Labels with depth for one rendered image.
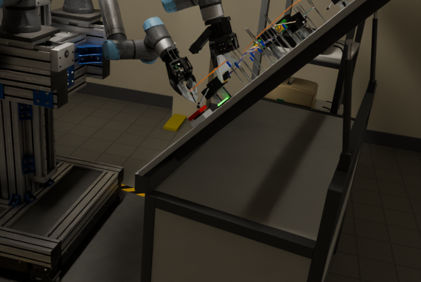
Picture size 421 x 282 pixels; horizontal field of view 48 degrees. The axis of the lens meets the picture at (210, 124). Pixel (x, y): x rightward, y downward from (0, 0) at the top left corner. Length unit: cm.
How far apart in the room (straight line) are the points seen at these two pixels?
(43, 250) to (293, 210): 119
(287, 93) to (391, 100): 175
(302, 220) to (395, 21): 278
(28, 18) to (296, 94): 143
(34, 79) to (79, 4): 56
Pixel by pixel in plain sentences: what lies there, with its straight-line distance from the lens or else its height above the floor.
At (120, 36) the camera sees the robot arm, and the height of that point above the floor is 121.
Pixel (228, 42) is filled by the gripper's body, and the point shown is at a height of 127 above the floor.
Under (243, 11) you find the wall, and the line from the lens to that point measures 411.
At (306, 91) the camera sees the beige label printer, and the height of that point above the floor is 84.
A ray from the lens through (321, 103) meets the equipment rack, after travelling 306.
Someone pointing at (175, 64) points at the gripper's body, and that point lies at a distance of 172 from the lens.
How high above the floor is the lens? 163
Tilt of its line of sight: 23 degrees down
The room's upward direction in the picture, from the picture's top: 6 degrees clockwise
